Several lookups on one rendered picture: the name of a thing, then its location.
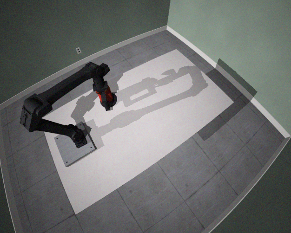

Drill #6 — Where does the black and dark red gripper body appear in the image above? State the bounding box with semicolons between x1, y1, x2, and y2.
93;80;108;92

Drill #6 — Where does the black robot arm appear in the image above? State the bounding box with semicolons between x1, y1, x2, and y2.
20;62;110;148

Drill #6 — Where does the black round disk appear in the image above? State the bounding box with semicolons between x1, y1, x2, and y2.
109;93;117;107

